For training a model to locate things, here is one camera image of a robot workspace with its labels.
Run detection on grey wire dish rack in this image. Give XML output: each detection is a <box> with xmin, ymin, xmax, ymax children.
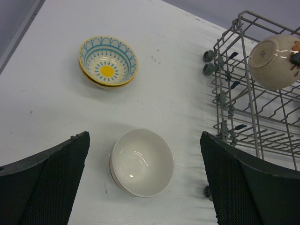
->
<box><xmin>202</xmin><ymin>10</ymin><xmax>300</xmax><ymax>202</ymax></box>

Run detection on yellow checked bowl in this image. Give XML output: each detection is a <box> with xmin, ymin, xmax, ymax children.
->
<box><xmin>78</xmin><ymin>36</ymin><xmax>138</xmax><ymax>88</ymax></box>

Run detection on beige bowl orange flower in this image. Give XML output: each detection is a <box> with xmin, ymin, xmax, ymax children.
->
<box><xmin>248</xmin><ymin>34</ymin><xmax>300</xmax><ymax>90</ymax></box>

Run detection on green floral bowl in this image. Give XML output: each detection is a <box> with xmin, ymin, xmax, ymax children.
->
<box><xmin>78</xmin><ymin>63</ymin><xmax>138</xmax><ymax>90</ymax></box>

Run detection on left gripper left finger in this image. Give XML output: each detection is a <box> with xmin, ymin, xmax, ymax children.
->
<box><xmin>0</xmin><ymin>131</ymin><xmax>90</xmax><ymax>225</ymax></box>

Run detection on beige bowl small flowers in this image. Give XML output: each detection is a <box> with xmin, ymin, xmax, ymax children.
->
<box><xmin>112</xmin><ymin>128</ymin><xmax>175</xmax><ymax>198</ymax></box>

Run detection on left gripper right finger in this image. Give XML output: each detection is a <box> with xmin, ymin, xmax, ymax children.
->
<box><xmin>200</xmin><ymin>131</ymin><xmax>300</xmax><ymax>225</ymax></box>

